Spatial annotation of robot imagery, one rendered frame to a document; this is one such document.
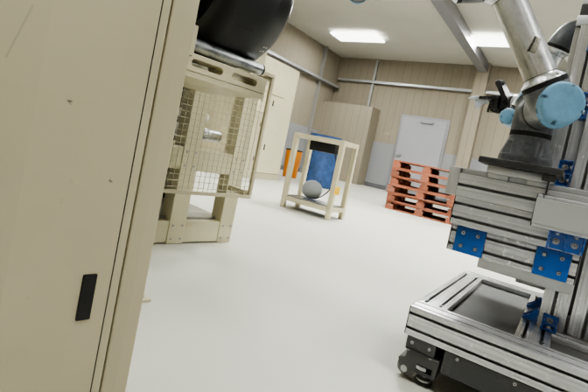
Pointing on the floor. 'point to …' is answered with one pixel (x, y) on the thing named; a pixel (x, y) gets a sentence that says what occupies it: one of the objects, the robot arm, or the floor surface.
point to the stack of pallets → (396, 189)
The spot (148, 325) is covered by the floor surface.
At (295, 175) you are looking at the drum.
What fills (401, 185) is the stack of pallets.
